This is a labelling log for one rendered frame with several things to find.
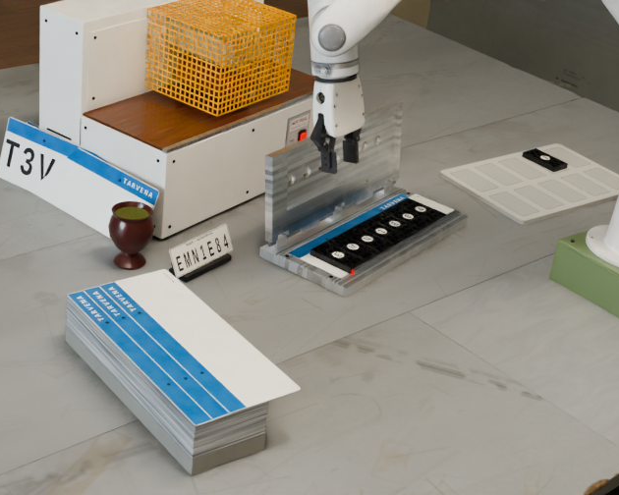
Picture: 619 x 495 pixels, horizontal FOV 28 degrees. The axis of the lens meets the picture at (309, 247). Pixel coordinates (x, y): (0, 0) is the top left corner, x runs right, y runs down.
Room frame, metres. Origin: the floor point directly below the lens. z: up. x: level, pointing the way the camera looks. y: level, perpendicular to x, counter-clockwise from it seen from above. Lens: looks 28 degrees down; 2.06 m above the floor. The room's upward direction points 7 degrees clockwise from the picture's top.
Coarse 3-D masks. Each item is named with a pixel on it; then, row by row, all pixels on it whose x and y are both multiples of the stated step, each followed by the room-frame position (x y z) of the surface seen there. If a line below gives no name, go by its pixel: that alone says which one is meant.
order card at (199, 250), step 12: (216, 228) 2.07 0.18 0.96; (192, 240) 2.01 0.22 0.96; (204, 240) 2.03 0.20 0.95; (216, 240) 2.05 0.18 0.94; (228, 240) 2.08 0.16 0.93; (180, 252) 1.97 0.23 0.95; (192, 252) 2.00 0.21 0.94; (204, 252) 2.02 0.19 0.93; (216, 252) 2.04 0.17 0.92; (228, 252) 2.06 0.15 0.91; (180, 264) 1.96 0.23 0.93; (192, 264) 1.98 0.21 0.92; (180, 276) 1.95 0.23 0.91
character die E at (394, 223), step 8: (376, 216) 2.27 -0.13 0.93; (384, 216) 2.27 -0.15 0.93; (392, 216) 2.27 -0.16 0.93; (384, 224) 2.23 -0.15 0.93; (392, 224) 2.23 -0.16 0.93; (400, 224) 2.24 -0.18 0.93; (408, 224) 2.24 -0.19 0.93; (400, 232) 2.20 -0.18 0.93; (408, 232) 2.21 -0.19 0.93; (416, 232) 2.21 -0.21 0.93
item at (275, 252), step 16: (384, 192) 2.40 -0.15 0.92; (400, 192) 2.41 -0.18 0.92; (336, 208) 2.26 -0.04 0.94; (352, 208) 2.31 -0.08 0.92; (368, 208) 2.31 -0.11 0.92; (320, 224) 2.22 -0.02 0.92; (336, 224) 2.22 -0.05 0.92; (448, 224) 2.28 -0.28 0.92; (464, 224) 2.33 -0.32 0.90; (288, 240) 2.13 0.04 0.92; (304, 240) 2.14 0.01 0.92; (416, 240) 2.20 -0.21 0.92; (432, 240) 2.22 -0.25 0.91; (272, 256) 2.07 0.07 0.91; (400, 256) 2.12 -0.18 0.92; (304, 272) 2.03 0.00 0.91; (320, 272) 2.02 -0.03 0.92; (368, 272) 2.04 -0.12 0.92; (384, 272) 2.08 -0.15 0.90; (336, 288) 1.98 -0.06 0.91; (352, 288) 1.99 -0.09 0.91
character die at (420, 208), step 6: (408, 198) 2.36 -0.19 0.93; (396, 204) 2.32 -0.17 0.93; (402, 204) 2.33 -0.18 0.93; (408, 204) 2.33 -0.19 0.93; (414, 204) 2.34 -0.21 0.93; (420, 204) 2.34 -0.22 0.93; (414, 210) 2.31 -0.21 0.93; (420, 210) 2.31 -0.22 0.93; (426, 210) 2.32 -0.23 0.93; (432, 210) 2.33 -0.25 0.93; (426, 216) 2.29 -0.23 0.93; (432, 216) 2.30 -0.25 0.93; (438, 216) 2.30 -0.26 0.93
